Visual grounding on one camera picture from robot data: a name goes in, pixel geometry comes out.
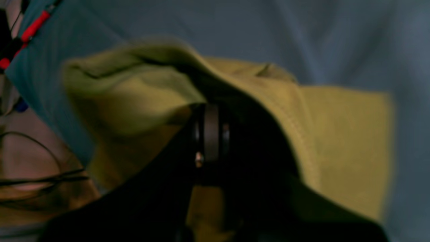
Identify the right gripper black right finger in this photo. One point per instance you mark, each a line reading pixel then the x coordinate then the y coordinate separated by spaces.
pixel 258 172

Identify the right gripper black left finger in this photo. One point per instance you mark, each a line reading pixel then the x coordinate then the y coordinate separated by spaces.
pixel 152 206

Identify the olive green t-shirt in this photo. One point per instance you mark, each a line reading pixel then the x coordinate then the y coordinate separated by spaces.
pixel 136 98

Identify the blue table cloth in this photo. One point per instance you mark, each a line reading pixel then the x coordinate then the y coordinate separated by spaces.
pixel 363 44

